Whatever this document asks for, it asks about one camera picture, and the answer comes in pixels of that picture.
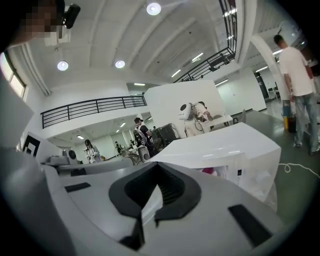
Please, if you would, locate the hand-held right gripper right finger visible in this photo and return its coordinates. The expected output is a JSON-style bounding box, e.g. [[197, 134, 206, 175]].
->
[[142, 161, 286, 256]]

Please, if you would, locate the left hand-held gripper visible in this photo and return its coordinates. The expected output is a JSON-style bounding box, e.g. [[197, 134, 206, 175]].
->
[[21, 131, 66, 168]]

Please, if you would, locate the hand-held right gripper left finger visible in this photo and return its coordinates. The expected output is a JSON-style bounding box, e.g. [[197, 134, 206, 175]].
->
[[59, 161, 161, 251]]

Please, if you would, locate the grey backpack device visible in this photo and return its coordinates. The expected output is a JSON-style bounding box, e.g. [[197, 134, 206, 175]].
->
[[66, 148, 78, 165], [138, 146, 151, 163]]

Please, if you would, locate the black metal railing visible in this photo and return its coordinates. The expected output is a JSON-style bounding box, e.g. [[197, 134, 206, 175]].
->
[[40, 95, 148, 130], [172, 0, 238, 84]]

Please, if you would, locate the small white table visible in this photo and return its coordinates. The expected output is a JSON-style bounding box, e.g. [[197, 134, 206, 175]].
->
[[206, 114, 234, 129]]

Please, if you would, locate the black equipment cart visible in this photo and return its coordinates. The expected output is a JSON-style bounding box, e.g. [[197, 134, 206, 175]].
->
[[152, 123, 180, 151]]

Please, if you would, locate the white round backpack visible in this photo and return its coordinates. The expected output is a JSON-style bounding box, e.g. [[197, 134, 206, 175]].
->
[[178, 102, 192, 122]]

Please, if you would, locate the black bag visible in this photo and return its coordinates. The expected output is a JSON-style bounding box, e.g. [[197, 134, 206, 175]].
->
[[288, 117, 298, 134]]

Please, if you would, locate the person's head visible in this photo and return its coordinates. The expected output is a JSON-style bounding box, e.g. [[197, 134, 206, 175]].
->
[[4, 0, 66, 48]]

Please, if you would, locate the long white floor cable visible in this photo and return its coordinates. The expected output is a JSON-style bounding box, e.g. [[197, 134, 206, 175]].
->
[[278, 162, 320, 179]]

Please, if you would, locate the black head camera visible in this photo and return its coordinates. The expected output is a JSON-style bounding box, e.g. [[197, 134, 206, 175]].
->
[[61, 3, 81, 30]]

